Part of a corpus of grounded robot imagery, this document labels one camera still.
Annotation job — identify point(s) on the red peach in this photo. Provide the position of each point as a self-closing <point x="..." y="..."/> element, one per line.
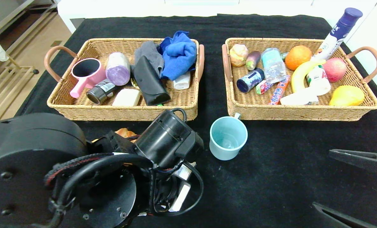
<point x="334" y="70"/>

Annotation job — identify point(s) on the blue cloth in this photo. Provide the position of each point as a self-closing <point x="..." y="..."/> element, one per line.
<point x="178" y="56"/>

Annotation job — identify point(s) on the teal plastic cup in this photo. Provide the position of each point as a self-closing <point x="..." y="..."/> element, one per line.
<point x="228" y="139"/>

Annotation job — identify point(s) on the black glasses case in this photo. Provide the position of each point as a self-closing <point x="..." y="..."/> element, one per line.
<point x="150" y="84"/>

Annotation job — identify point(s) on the yellow mango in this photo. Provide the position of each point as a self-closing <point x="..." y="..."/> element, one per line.
<point x="347" y="96"/>

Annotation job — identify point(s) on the white spray bottle purple cap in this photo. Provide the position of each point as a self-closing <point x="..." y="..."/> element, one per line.
<point x="331" y="40"/>

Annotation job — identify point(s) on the orange fruit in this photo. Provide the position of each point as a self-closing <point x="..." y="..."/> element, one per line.
<point x="297" y="58"/>

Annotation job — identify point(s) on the beige wheeled rack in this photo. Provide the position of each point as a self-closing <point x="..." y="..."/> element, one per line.
<point x="4" y="82"/>

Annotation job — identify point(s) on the croissant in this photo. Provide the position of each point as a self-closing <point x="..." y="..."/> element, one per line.
<point x="125" y="132"/>

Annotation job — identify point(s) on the white soap bar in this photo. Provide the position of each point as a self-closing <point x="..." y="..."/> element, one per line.
<point x="126" y="97"/>

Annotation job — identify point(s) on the purple eggplant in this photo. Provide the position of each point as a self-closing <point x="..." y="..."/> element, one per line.
<point x="253" y="60"/>

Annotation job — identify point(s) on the yellow patterned round item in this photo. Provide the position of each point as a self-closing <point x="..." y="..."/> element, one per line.
<point x="133" y="83"/>

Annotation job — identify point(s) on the red white candy pack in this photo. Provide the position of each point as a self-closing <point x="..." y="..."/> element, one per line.
<point x="263" y="87"/>

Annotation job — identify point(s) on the clear water bottle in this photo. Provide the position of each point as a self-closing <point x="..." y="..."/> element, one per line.
<point x="273" y="65"/>

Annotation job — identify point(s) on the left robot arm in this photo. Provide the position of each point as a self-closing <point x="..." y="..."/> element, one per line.
<point x="26" y="164"/>

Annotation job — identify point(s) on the purple garbage bag roll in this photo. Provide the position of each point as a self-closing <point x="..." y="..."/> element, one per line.
<point x="118" y="68"/>

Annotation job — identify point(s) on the green candy pack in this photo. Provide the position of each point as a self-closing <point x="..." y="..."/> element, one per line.
<point x="284" y="56"/>

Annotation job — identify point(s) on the blue can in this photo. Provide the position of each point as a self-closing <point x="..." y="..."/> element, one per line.
<point x="250" y="80"/>

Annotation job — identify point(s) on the black table cloth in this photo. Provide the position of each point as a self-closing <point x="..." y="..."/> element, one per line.
<point x="270" y="190"/>

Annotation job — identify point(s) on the toy burger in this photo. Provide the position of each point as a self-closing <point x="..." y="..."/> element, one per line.
<point x="239" y="55"/>

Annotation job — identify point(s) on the white yogurt bottle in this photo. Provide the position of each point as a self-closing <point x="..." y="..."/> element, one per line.
<point x="318" y="80"/>

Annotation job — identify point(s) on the orange candy roll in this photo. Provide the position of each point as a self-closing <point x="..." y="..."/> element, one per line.
<point x="279" y="91"/>

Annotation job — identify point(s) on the small white box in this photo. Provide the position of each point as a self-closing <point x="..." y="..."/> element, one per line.
<point x="299" y="98"/>

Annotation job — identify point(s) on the pink mug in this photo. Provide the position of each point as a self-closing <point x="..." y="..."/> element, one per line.
<point x="91" y="76"/>

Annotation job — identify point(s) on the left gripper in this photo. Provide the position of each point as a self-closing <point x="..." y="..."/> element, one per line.
<point x="179" y="197"/>

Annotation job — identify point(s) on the yellow banana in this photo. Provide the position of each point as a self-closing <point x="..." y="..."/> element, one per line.
<point x="299" y="79"/>

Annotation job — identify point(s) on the black cosmetic tube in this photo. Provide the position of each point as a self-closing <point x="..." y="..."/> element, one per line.
<point x="101" y="91"/>

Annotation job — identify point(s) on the beige shelf frame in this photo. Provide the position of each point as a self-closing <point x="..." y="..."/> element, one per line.
<point x="20" y="15"/>

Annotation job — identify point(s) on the grey cloth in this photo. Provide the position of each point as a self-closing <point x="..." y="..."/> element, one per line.
<point x="150" y="53"/>

